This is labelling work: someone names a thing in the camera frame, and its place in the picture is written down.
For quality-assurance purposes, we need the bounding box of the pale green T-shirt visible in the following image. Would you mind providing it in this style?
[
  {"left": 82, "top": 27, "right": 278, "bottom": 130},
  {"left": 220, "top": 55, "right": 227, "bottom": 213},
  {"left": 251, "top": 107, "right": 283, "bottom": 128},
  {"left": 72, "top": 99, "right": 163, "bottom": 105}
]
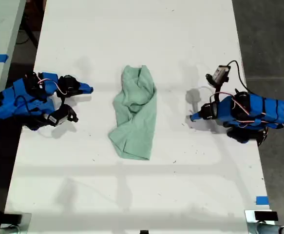
[{"left": 108, "top": 64, "right": 158, "bottom": 161}]

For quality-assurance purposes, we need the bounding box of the small blue tape patch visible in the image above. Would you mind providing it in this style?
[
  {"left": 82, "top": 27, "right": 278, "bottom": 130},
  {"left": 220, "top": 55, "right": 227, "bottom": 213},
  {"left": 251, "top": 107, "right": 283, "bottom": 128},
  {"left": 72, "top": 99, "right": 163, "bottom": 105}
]
[{"left": 255, "top": 195, "right": 269, "bottom": 206}]

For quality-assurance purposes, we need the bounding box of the small black box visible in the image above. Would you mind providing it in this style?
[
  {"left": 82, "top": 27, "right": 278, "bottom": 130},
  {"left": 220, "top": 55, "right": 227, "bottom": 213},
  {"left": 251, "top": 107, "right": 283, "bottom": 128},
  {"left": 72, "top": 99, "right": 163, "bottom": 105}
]
[
  {"left": 254, "top": 211, "right": 279, "bottom": 221},
  {"left": 3, "top": 213, "right": 23, "bottom": 224}
]

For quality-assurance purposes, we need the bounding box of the grey metal pipe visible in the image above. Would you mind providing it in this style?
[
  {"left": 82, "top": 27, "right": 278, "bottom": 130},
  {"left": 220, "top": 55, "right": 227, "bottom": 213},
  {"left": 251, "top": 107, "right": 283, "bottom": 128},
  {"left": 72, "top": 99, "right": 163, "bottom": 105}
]
[
  {"left": 0, "top": 225, "right": 20, "bottom": 234},
  {"left": 257, "top": 222, "right": 284, "bottom": 234}
]

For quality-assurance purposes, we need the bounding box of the black camera box white label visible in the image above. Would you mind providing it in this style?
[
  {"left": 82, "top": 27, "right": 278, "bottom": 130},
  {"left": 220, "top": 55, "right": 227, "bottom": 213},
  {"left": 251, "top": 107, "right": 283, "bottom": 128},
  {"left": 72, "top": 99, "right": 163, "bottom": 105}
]
[{"left": 45, "top": 104, "right": 79, "bottom": 128}]

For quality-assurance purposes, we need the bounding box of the black and grey camera box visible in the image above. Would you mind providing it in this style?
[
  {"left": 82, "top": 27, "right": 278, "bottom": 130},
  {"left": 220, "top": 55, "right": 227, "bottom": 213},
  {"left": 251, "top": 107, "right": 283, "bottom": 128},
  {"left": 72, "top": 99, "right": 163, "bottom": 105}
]
[{"left": 205, "top": 64, "right": 230, "bottom": 86}]

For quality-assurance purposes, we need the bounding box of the black camera cable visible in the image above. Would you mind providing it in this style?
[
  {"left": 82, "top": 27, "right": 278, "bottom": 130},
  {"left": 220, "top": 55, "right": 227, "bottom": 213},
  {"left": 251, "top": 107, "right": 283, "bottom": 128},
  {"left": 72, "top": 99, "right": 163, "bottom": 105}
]
[{"left": 226, "top": 60, "right": 249, "bottom": 95}]

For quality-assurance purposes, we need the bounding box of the black floor cable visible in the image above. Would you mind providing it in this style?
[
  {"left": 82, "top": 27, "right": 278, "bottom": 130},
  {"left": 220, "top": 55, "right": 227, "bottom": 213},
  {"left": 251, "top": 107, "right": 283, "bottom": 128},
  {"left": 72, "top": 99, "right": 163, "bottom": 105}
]
[{"left": 16, "top": 23, "right": 39, "bottom": 48}]

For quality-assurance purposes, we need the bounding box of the metal table bracket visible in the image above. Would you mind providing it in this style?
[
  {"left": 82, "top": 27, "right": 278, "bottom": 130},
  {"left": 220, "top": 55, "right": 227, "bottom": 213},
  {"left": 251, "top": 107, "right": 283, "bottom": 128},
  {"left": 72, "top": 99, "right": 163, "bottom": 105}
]
[
  {"left": 0, "top": 213, "right": 33, "bottom": 234},
  {"left": 244, "top": 209, "right": 280, "bottom": 234}
]

